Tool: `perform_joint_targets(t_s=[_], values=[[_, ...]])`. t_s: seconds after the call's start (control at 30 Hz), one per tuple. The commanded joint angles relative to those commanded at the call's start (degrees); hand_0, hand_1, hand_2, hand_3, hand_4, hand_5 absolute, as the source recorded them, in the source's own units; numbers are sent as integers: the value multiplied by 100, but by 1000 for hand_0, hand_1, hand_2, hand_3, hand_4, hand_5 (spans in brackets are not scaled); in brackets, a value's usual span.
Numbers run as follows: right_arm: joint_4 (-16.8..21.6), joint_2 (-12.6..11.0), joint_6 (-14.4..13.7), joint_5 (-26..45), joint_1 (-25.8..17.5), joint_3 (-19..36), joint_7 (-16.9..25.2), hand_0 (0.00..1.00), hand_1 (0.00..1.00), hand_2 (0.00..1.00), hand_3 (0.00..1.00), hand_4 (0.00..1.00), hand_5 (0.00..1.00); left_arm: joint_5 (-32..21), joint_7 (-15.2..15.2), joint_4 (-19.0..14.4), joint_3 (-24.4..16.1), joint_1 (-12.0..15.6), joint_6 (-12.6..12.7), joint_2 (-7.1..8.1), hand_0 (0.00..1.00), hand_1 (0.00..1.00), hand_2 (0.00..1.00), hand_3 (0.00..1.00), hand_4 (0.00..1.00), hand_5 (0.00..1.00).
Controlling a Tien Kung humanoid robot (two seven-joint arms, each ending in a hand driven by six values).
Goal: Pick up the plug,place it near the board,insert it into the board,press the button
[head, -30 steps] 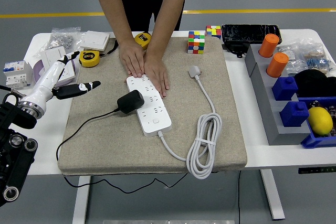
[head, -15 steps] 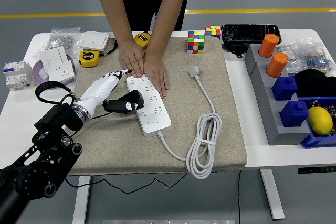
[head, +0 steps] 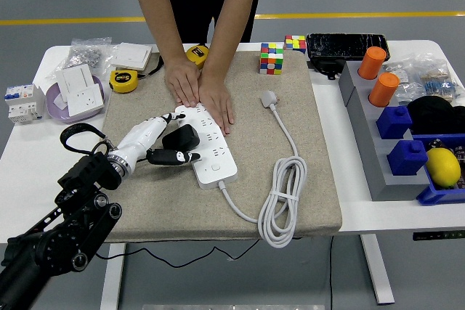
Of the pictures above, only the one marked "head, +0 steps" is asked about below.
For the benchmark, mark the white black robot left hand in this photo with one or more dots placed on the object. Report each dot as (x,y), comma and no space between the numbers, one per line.
(141,135)

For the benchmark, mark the person's right hand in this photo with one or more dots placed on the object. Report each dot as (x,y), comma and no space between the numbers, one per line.
(184,83)

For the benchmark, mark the person's left hand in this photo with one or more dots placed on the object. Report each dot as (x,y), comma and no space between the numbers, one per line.
(217,101)

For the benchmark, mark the black plug adapter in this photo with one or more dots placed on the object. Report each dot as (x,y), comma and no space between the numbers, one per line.
(179,137)

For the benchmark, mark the white power strip board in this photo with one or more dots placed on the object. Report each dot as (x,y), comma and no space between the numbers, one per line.
(218,170)

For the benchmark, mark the person's left forearm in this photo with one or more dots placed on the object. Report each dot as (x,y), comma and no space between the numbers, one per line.
(232,16)

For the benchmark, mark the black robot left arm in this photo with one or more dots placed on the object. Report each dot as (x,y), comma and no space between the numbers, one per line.
(47,248)

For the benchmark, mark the person's right forearm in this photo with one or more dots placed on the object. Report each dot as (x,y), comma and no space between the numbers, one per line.
(156,8)

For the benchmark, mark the yellow tape measure black label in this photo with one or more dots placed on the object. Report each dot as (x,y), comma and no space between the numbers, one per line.
(198,55)

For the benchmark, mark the large colourful puzzle cube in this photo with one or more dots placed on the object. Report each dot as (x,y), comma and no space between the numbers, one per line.
(271,59)

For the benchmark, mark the purple bowl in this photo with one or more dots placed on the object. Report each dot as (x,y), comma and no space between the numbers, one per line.
(58,114)

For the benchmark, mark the small colourful puzzle cube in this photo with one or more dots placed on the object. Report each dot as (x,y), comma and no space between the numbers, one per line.
(295,43)

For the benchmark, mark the clear bag of metal screws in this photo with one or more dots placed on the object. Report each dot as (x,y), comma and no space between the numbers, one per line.
(85,55)

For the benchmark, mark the grey-brown mat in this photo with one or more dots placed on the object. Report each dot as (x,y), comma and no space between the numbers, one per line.
(218,208)

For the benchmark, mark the white circuit breaker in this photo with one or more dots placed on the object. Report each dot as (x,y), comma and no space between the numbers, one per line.
(22,103)

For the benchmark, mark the black wrapped box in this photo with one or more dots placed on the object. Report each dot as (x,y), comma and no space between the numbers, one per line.
(347,45)

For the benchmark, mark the white table leg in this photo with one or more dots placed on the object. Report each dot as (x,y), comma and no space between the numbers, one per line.
(112,281)
(378,270)

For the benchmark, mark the grey block holder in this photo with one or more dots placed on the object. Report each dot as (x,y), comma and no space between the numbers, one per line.
(367,135)

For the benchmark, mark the orange cylinder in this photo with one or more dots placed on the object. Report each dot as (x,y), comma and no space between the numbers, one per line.
(371,63)
(384,89)

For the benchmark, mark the blue block with knob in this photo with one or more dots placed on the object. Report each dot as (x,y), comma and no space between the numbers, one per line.
(394,122)
(407,157)

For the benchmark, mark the clear bag of small parts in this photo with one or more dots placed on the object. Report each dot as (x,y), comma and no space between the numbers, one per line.
(407,86)

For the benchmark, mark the black cloth bundle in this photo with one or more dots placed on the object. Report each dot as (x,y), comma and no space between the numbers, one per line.
(436,114)

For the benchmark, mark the clear bag of blue resistors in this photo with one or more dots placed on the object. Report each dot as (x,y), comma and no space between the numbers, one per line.
(441,86)

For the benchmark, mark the yellow lemon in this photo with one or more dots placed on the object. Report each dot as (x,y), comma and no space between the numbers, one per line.
(442,167)

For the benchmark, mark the blue plastic bin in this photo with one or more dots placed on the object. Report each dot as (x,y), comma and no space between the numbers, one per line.
(436,195)

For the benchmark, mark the black table control panel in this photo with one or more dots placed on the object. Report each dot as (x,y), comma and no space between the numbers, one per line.
(438,235)

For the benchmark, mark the white switch plate stack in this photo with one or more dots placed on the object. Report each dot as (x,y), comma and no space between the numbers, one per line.
(130,55)

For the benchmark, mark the white wall socket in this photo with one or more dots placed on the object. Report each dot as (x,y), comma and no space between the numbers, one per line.
(85,101)

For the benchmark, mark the white wall switch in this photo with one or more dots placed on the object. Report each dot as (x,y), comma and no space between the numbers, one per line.
(74,78)

